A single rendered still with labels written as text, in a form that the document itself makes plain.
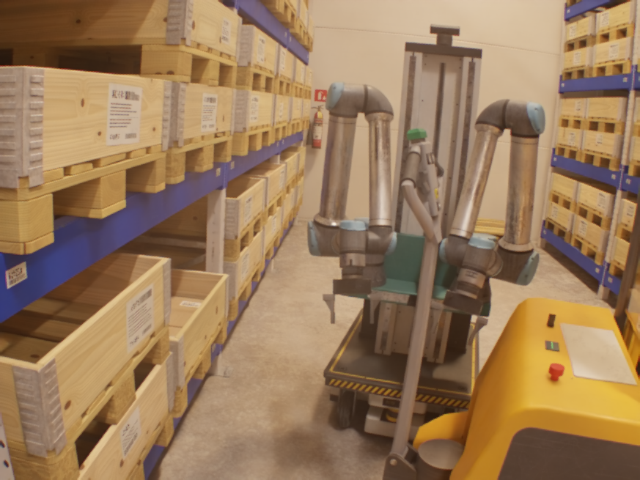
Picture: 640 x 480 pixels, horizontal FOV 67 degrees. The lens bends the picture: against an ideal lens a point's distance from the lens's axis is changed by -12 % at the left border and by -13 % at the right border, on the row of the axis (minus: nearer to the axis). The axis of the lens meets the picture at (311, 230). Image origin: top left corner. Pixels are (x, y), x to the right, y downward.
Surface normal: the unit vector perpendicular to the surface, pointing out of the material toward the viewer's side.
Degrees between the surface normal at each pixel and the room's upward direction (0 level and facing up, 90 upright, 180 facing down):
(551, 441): 90
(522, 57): 90
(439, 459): 0
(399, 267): 90
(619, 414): 0
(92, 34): 90
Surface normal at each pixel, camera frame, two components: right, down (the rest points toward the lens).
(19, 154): -0.07, 0.22
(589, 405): 0.07, -0.97
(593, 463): -0.37, 0.18
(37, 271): 0.99, 0.09
